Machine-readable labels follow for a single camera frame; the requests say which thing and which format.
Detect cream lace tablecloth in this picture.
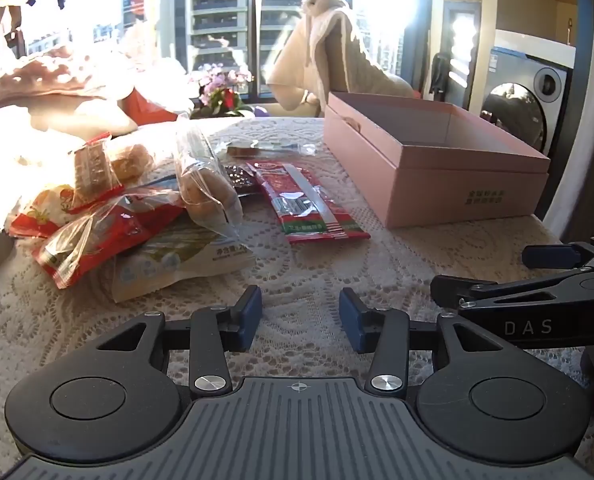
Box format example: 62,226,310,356
0,116,594,480

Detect clear bun packet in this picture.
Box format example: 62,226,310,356
102,141,155,183

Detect clear wafer packet red ends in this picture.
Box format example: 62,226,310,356
68,133,125,208

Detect long clear bread packet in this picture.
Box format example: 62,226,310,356
173,122,244,233

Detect pink dotted blanket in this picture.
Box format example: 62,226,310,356
0,42,138,108

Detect blue white snack packet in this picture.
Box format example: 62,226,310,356
111,220,256,303

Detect pink cardboard box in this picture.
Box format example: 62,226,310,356
323,91,551,229

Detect dark hanging cloth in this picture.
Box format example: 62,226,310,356
428,52,451,107

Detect cream pillow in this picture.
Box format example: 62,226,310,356
27,95,140,142

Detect grey washing machine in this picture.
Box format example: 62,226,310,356
479,30,576,157

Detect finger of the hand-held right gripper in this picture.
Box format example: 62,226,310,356
522,236,594,272
430,269,594,310

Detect clear stick snack packet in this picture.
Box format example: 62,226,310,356
214,141,319,160

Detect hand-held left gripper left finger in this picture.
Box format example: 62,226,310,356
97,285,263,402

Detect pink flower plant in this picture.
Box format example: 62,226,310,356
187,64,255,120

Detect cream quilted blanket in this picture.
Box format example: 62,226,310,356
267,0,415,113

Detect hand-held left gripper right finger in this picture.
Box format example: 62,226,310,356
339,287,508,397

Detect dark small snack packet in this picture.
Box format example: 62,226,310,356
221,162,260,197

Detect dark framed glass door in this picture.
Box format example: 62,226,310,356
439,0,482,111

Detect orange yellow snack packet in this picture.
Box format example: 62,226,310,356
8,182,85,239

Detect red green striped snack packet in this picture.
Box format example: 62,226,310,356
247,159,371,245

